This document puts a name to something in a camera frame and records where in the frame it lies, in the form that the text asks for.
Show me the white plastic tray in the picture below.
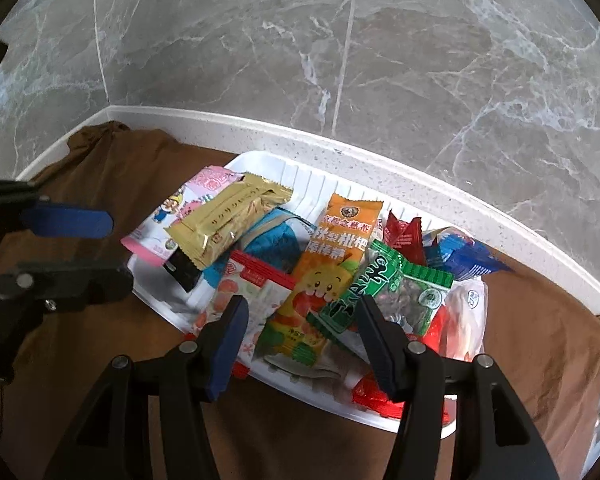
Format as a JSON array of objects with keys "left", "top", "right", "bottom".
[{"left": 129, "top": 152, "right": 446, "bottom": 431}]

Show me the blue snack packet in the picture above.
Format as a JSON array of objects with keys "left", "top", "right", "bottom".
[{"left": 202, "top": 207, "right": 316, "bottom": 287}]

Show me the red snack bag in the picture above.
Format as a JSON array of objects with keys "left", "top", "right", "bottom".
[{"left": 352, "top": 211, "right": 446, "bottom": 419}]

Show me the clear white pastry packet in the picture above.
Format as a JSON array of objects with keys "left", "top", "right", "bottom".
[{"left": 442, "top": 278, "right": 488, "bottom": 362}]

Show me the gold wafer packet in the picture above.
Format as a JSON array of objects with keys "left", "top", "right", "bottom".
[{"left": 166, "top": 172, "right": 292, "bottom": 270}]

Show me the long white snack packet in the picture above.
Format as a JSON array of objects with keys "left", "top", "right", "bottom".
[{"left": 264, "top": 341, "right": 370, "bottom": 389}]

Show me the brown cloth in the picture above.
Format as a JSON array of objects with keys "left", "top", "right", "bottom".
[{"left": 0, "top": 122, "right": 600, "bottom": 479}]

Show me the pink lollipop packet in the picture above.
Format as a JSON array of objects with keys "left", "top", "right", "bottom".
[{"left": 121, "top": 166, "right": 244, "bottom": 266}]

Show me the green seeds packet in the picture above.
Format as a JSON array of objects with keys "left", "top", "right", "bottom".
[{"left": 306, "top": 240, "right": 454, "bottom": 359}]

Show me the orange lollipop packet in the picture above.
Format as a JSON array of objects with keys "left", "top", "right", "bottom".
[{"left": 254, "top": 194, "right": 384, "bottom": 367}]

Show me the black snack packet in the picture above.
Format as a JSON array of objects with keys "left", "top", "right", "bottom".
[{"left": 163, "top": 248, "right": 202, "bottom": 292}]

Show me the dark blue cake packet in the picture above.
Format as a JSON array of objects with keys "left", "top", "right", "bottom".
[{"left": 422, "top": 226, "right": 512, "bottom": 281}]

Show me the red white candy packet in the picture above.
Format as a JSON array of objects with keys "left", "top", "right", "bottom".
[{"left": 193, "top": 249, "right": 296, "bottom": 378}]

